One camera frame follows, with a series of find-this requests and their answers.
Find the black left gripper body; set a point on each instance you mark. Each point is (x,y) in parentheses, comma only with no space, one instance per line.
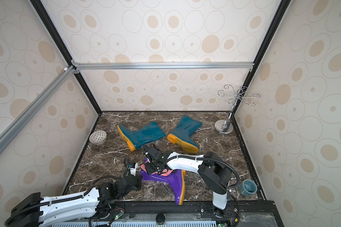
(137,186)

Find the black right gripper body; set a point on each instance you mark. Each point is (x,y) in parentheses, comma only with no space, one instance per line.
(152,154)

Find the purple rubber boot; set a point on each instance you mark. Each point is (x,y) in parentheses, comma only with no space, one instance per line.
(175,180)

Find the teal rubber boot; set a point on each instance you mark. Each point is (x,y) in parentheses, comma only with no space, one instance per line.
(136,139)
(182,133)

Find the pink microfiber cloth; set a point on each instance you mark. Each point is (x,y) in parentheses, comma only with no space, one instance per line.
(165,172)

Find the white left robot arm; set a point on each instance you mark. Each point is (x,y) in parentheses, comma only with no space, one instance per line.
(97,203)

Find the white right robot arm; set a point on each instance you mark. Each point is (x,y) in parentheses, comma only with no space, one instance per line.
(171,167)

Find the patterned black white bowl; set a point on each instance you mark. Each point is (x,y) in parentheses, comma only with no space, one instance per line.
(98,137)

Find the chrome mug tree stand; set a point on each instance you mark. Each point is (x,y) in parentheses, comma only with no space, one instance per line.
(225,126)

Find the teal cup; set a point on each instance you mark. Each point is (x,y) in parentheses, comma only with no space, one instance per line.
(247,188)

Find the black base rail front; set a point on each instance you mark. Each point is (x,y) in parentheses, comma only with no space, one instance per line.
(204,209)

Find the horizontal aluminium rail back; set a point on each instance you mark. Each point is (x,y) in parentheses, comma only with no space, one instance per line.
(164,66)

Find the diagonal aluminium rail left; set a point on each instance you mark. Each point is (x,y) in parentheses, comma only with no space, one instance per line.
(18,124)

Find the black corner frame post left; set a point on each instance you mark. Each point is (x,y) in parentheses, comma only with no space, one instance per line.
(50,27)

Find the black corner frame post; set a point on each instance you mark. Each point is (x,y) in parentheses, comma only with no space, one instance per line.
(281,10)
(50,27)

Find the black corner frame post right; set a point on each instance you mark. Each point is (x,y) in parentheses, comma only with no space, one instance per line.
(281,10)

